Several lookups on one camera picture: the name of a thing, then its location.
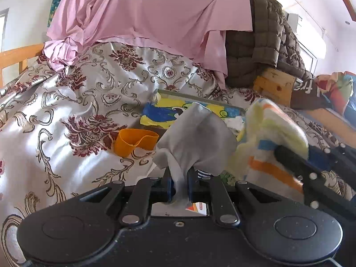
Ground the brown printed cloth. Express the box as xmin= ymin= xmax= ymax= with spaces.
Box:
xmin=290 ymin=79 xmax=332 ymax=110

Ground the olive quilted jacket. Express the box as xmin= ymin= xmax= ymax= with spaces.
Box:
xmin=225 ymin=0 xmax=312 ymax=88

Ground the navy striped sock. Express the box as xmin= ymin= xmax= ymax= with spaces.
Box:
xmin=196 ymin=169 xmax=213 ymax=180

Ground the grey cloth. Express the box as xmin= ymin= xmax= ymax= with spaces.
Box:
xmin=150 ymin=103 xmax=237 ymax=208

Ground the pink sheet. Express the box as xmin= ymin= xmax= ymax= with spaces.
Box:
xmin=43 ymin=0 xmax=252 ymax=87

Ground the orange elastic band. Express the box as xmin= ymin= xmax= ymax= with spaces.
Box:
xmin=113 ymin=128 xmax=159 ymax=158

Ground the cartoon frog towel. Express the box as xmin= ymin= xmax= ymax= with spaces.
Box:
xmin=140 ymin=98 xmax=245 ymax=129

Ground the bag of green pieces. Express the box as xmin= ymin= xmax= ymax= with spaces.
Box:
xmin=220 ymin=171 xmax=244 ymax=186

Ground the striped towel orange blue yellow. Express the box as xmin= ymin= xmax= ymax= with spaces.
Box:
xmin=226 ymin=99 xmax=309 ymax=202

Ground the grey tray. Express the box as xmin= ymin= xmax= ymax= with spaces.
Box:
xmin=150 ymin=89 xmax=246 ymax=118

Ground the white quilted cloth blue print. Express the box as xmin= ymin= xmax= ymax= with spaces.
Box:
xmin=223 ymin=116 xmax=245 ymax=135

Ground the floral satin bedspread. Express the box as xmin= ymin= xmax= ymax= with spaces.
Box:
xmin=0 ymin=41 xmax=356 ymax=267

